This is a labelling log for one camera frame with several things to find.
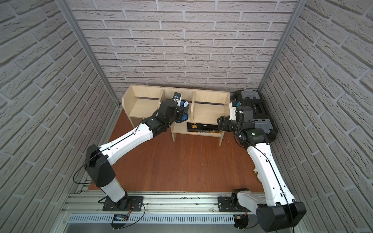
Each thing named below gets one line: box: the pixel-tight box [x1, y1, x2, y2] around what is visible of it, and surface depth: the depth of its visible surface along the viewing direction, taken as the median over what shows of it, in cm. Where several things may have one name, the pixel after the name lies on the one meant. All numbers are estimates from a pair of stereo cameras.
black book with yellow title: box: [186, 122, 221, 134], surface depth 89 cm
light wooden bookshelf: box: [121, 84, 231, 146], surface depth 83 cm
